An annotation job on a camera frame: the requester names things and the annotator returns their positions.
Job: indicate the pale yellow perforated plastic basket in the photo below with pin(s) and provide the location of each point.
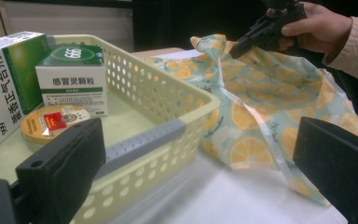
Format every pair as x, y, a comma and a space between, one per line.
155, 93

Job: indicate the round orange tin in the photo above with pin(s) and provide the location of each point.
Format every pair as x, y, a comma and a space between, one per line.
35, 124

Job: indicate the orange slice print bag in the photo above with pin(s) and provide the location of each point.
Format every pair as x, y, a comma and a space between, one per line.
261, 102

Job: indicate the tall green white medicine box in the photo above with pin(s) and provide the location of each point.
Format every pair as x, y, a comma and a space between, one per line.
0, 93

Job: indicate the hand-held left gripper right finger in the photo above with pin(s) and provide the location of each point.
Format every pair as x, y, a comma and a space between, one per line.
338, 161

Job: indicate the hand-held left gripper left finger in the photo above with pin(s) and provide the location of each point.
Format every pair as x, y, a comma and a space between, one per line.
65, 168

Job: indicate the cube green white medicine box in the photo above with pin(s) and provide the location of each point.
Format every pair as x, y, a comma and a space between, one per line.
74, 84

